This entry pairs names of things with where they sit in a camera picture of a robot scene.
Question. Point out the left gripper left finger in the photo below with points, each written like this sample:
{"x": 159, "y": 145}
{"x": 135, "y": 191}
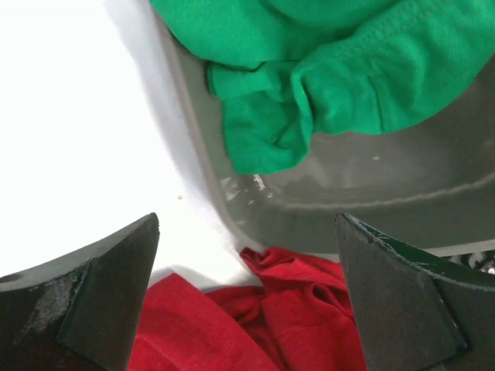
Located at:
{"x": 79, "y": 311}

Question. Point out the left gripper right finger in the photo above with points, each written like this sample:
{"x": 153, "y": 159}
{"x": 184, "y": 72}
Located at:
{"x": 414, "y": 310}

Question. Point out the red t shirt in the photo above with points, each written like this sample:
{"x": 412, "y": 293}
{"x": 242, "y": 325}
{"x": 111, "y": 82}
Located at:
{"x": 298, "y": 318}

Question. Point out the grey plastic tray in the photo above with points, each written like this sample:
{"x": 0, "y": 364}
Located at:
{"x": 431, "y": 186}

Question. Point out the green t shirt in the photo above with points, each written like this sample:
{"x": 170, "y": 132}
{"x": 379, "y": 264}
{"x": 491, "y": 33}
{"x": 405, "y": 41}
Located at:
{"x": 286, "y": 70}

